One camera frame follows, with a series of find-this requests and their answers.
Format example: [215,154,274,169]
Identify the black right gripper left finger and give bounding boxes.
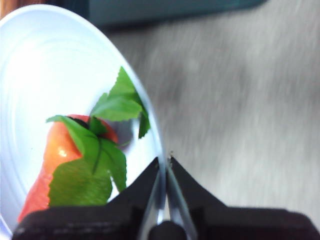
[11,156,161,240]

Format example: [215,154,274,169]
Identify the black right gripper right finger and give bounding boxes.
[166,155,320,240]

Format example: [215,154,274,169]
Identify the orange carrot with green leaves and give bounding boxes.
[17,66,152,223]

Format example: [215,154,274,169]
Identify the light blue plate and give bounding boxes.
[0,4,167,237]

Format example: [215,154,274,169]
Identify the dark cutting board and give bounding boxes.
[88,0,268,26]

